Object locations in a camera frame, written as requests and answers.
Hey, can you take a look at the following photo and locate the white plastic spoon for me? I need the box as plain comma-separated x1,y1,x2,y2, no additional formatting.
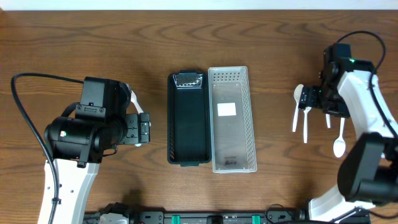
303,107,312,144
333,118,346,158
325,114,331,129
292,84,303,132

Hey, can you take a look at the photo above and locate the black plastic basket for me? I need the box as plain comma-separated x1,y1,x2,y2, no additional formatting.
167,70,211,167

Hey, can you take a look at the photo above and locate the clear plastic basket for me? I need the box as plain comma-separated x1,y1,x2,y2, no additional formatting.
208,66,257,174

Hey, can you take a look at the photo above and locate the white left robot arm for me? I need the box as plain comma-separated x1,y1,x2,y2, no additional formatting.
38,77,150,223

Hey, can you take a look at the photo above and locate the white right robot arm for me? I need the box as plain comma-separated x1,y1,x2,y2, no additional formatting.
296,42,397,223

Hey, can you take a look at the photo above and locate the white plastic fork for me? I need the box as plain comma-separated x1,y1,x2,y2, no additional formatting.
131,90,144,114

